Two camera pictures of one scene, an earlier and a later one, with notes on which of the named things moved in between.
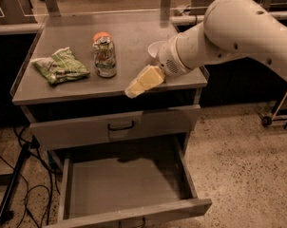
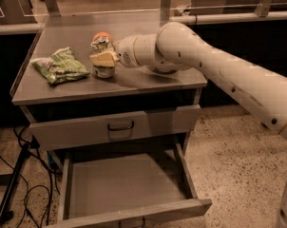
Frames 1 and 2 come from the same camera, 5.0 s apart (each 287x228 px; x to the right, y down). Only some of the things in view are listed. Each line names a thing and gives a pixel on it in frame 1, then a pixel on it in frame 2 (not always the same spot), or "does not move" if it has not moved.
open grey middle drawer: x=107 y=187 does not move
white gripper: x=167 y=58 to x=124 y=53
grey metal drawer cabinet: x=93 y=95 does not move
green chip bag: x=60 y=66 does not move
